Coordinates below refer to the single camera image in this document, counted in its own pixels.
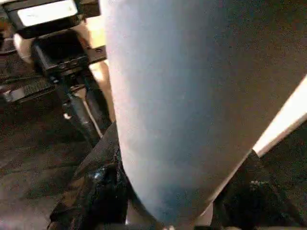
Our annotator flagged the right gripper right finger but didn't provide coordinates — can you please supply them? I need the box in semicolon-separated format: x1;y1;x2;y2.
213;149;307;230

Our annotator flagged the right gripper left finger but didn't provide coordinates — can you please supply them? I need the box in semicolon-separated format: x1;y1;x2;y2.
49;122;131;230

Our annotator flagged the black glossy mat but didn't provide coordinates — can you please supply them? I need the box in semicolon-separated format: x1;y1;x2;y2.
0;95;307;230

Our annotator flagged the white plastic table leg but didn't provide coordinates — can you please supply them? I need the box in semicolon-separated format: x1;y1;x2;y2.
99;0;307;228

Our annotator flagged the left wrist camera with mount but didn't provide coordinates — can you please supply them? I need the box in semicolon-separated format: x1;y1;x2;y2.
2;0;86;64

